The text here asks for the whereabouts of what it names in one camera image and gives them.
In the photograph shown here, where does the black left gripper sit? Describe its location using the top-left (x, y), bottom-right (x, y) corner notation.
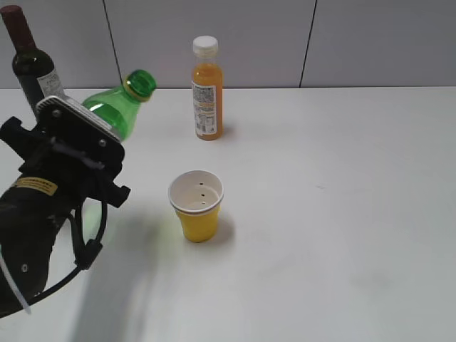
top-left (1, 117), bottom-right (130, 317)

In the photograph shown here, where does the green sprite bottle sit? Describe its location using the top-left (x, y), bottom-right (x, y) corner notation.
top-left (83, 69), bottom-right (157, 141)

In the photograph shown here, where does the yellow paper cup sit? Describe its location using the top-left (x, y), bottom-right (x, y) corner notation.
top-left (168, 170), bottom-right (224, 243)

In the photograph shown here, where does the dark red wine bottle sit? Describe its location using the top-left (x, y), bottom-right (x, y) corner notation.
top-left (1, 5), bottom-right (64, 118)

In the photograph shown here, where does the orange juice bottle white cap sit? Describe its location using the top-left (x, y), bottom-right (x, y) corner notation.
top-left (192, 36), bottom-right (223, 141)

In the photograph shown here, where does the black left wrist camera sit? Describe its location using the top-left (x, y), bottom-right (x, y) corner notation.
top-left (36, 95), bottom-right (125, 176)

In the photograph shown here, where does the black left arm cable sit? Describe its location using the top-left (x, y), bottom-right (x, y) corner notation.
top-left (21, 199), bottom-right (109, 307)

